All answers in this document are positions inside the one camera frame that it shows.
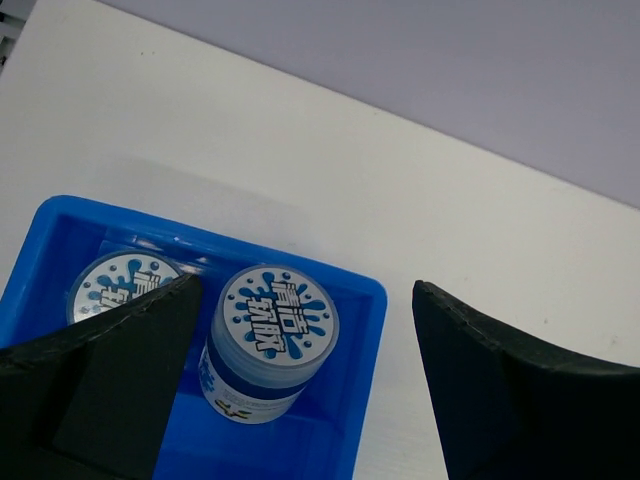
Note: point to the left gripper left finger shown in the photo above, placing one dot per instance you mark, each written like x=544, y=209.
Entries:
x=92, y=400

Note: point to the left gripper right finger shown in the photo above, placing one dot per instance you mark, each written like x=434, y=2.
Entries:
x=509, y=405

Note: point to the blue jar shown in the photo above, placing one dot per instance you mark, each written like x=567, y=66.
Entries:
x=115, y=279
x=272, y=330

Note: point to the blue compartment tray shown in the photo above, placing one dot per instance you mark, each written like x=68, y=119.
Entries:
x=317, y=438

